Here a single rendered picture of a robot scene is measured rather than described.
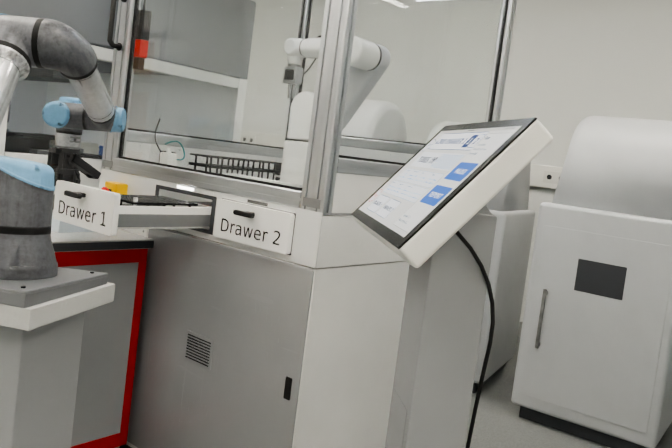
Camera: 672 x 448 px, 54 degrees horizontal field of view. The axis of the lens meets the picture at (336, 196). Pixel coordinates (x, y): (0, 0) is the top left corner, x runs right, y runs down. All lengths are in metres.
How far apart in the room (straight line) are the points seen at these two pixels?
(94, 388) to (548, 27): 3.80
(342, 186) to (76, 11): 1.43
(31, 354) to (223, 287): 0.71
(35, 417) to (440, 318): 0.81
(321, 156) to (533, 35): 3.41
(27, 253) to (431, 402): 0.83
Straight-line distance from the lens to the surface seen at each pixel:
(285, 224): 1.76
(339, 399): 1.97
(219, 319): 1.99
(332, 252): 1.76
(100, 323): 2.16
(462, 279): 1.30
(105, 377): 2.23
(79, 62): 1.72
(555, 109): 4.83
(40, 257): 1.43
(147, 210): 1.87
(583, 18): 4.91
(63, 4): 2.78
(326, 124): 1.71
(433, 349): 1.32
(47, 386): 1.49
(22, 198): 1.41
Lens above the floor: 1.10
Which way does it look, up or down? 4 degrees down
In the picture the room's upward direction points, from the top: 7 degrees clockwise
